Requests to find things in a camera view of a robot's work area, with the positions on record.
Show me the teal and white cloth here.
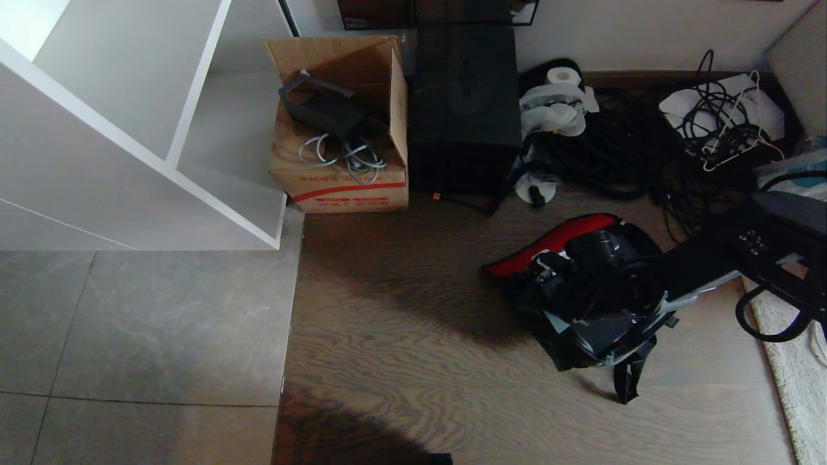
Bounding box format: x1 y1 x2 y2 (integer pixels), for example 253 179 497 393
755 134 827 202

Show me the brown cardboard box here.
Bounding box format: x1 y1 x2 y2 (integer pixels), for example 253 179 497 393
263 36 410 214

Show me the cream shaggy rug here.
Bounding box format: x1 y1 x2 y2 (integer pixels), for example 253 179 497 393
742 276 827 465

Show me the white coiled cable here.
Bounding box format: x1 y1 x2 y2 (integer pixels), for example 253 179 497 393
298 133 388 186

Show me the white plastic bag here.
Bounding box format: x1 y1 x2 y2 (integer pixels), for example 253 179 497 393
519 83 600 138

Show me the camouflage bag with red lining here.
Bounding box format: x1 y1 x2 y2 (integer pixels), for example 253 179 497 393
483 212 680 405

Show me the white shelf unit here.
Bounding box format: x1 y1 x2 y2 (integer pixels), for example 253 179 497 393
0 0 289 251

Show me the black cable bundle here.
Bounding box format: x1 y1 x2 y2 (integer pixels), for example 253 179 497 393
677 49 764 160

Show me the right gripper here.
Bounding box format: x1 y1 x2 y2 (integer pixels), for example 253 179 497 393
531 253 583 307

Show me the black cable pile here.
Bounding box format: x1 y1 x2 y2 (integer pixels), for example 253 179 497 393
534 87 715 241

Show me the white wire hanger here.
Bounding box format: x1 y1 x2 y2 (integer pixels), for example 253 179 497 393
702 69 786 173

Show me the black ribbed case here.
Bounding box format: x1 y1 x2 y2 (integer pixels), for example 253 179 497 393
408 25 523 196

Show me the white flat board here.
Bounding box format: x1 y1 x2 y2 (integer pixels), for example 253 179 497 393
658 74 786 154

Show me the black framed panel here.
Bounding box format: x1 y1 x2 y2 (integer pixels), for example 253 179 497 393
337 0 541 31

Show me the black device with bracket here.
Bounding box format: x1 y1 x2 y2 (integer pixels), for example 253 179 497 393
278 69 370 140

